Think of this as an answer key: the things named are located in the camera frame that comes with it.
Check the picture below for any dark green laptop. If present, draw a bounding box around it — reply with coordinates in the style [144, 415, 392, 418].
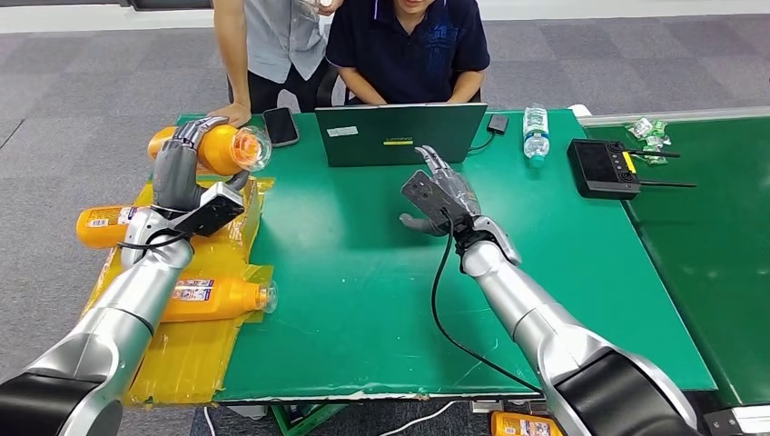
[314, 103, 489, 168]

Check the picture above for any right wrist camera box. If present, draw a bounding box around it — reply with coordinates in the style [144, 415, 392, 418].
[400, 170, 461, 230]

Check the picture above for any grey metal bracket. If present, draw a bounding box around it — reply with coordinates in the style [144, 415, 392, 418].
[469, 398, 543, 416]

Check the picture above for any green metal table frame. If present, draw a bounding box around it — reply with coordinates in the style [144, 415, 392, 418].
[271, 402, 350, 436]

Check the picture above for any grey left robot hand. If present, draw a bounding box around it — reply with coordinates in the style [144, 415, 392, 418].
[150, 115, 251, 213]

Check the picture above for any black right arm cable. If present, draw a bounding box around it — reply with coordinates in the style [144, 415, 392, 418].
[429, 210, 543, 395]

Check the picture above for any standing person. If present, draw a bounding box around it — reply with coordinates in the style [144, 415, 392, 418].
[206, 0, 344, 129]

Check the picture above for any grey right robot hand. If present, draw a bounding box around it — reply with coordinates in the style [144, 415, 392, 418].
[399, 144, 482, 238]

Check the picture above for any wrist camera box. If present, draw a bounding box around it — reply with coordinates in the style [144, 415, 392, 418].
[171, 182, 247, 238]
[400, 170, 461, 230]

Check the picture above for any yellow plastic sheet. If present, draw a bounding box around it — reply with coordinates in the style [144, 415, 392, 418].
[81, 174, 277, 407]

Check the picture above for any seated person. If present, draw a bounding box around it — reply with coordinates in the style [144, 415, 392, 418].
[325, 0, 491, 106]

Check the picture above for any clear plastic water bottle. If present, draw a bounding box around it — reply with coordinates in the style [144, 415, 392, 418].
[521, 104, 550, 169]

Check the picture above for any orange detergent bottle clear cap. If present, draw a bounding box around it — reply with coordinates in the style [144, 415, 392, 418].
[490, 411, 564, 436]
[161, 275, 279, 323]
[75, 205, 141, 250]
[147, 124, 273, 177]

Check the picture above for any white floor cable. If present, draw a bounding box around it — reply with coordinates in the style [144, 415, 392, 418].
[377, 400, 461, 436]

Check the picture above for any black controller with antennas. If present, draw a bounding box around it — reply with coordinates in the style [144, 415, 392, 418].
[566, 138, 699, 201]

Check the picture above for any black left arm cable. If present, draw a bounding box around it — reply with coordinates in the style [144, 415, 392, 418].
[117, 231, 191, 253]

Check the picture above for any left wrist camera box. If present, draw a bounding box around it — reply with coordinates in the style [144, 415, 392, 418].
[171, 182, 247, 238]

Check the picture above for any black smartphone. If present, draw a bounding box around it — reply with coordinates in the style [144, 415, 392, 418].
[262, 106, 301, 149]

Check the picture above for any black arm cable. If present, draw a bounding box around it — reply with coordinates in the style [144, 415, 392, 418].
[117, 231, 191, 253]
[429, 210, 543, 395]

